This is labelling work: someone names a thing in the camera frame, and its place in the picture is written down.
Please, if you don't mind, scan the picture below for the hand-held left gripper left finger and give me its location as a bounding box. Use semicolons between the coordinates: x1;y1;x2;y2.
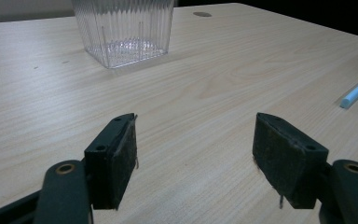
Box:
84;112;139;211

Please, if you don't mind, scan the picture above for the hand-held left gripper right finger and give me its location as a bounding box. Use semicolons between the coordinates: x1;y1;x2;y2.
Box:
252;112;330;210

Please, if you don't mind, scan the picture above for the clear ribbed plastic container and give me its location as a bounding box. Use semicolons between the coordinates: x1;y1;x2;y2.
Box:
71;0;175;69

